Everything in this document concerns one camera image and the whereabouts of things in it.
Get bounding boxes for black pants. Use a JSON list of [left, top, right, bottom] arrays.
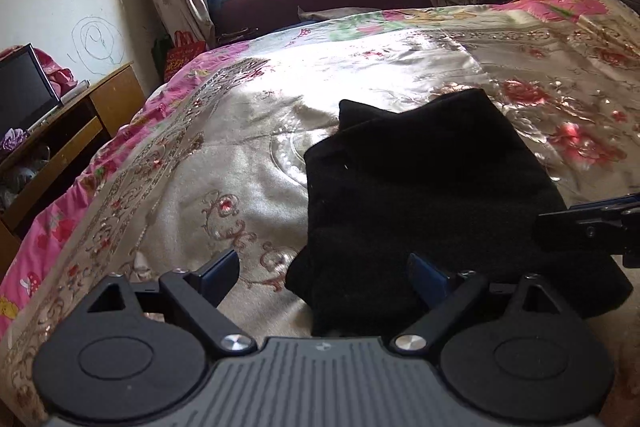
[[285, 89, 632, 338]]

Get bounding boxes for floral satin bedspread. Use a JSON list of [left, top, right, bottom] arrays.
[[1, 0, 639, 426]]

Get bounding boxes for red shopping bag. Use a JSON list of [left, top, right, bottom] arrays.
[[164, 30, 207, 82]]

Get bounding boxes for pink cloth on desk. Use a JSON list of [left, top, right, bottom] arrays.
[[0, 45, 79, 98]]

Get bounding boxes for black monitor screen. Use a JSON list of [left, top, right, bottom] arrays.
[[0, 44, 62, 136]]

